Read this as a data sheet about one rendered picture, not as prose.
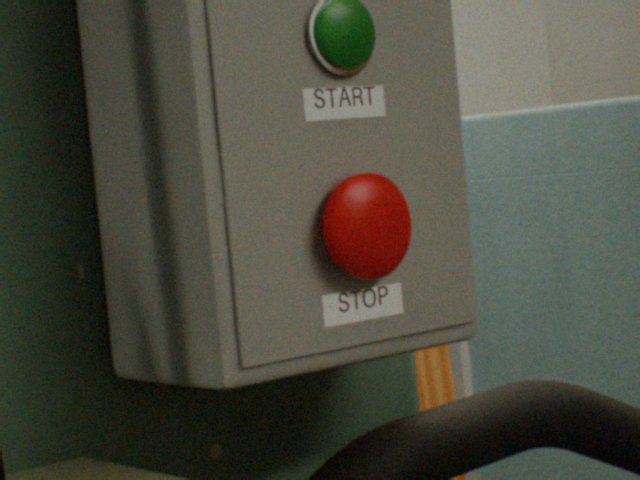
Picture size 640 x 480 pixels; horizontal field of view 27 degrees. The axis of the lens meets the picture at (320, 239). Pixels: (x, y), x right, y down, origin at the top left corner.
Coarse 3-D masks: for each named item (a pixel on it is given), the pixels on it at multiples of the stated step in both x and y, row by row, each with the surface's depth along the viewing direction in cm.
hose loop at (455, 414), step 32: (512, 384) 47; (544, 384) 47; (416, 416) 44; (448, 416) 44; (480, 416) 44; (512, 416) 45; (544, 416) 46; (576, 416) 47; (608, 416) 49; (352, 448) 42; (384, 448) 42; (416, 448) 42; (448, 448) 43; (480, 448) 44; (512, 448) 45; (576, 448) 49; (608, 448) 49
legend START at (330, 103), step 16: (304, 96) 38; (320, 96) 38; (336, 96) 38; (352, 96) 39; (368, 96) 39; (320, 112) 38; (336, 112) 38; (352, 112) 39; (368, 112) 39; (384, 112) 40
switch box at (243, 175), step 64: (128, 0) 38; (192, 0) 36; (256, 0) 37; (384, 0) 40; (448, 0) 42; (128, 64) 38; (192, 64) 36; (256, 64) 37; (384, 64) 40; (448, 64) 41; (128, 128) 38; (192, 128) 36; (256, 128) 37; (320, 128) 38; (384, 128) 40; (448, 128) 41; (128, 192) 39; (192, 192) 36; (256, 192) 37; (320, 192) 38; (448, 192) 41; (128, 256) 39; (192, 256) 37; (256, 256) 37; (320, 256) 38; (448, 256) 41; (128, 320) 39; (192, 320) 37; (256, 320) 37; (320, 320) 38; (384, 320) 39; (448, 320) 41; (192, 384) 37; (256, 384) 37
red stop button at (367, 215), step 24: (336, 192) 38; (360, 192) 38; (384, 192) 38; (336, 216) 37; (360, 216) 38; (384, 216) 38; (408, 216) 39; (336, 240) 37; (360, 240) 38; (384, 240) 38; (408, 240) 39; (336, 264) 38; (360, 264) 38; (384, 264) 38
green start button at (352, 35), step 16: (320, 0) 38; (336, 0) 38; (352, 0) 38; (320, 16) 38; (336, 16) 38; (352, 16) 38; (368, 16) 39; (320, 32) 38; (336, 32) 38; (352, 32) 38; (368, 32) 38; (320, 48) 38; (336, 48) 38; (352, 48) 38; (368, 48) 38; (320, 64) 38; (336, 64) 38; (352, 64) 38
